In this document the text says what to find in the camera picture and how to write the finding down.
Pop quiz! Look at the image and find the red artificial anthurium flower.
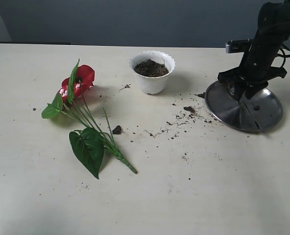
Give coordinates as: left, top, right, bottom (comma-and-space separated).
41, 61, 138, 179

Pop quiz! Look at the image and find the round steel plate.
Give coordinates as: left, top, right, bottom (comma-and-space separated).
204, 81, 283, 131

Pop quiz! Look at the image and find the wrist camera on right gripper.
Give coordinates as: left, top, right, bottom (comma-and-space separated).
225, 39, 253, 54

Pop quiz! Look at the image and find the dark soil clump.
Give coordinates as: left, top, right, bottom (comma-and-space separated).
112, 125, 122, 135

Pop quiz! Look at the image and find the soil clump near plate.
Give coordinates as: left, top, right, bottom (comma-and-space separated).
183, 106, 195, 113

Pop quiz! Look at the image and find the metal spoon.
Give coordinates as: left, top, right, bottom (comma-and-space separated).
227, 83, 266, 133

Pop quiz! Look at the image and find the white plastic flower pot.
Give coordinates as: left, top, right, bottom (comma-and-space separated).
129, 50, 175, 95

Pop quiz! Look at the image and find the robot arm right grey black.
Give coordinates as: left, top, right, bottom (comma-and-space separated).
217, 0, 290, 101

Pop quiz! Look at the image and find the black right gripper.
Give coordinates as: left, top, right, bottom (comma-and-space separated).
217, 40, 287, 101

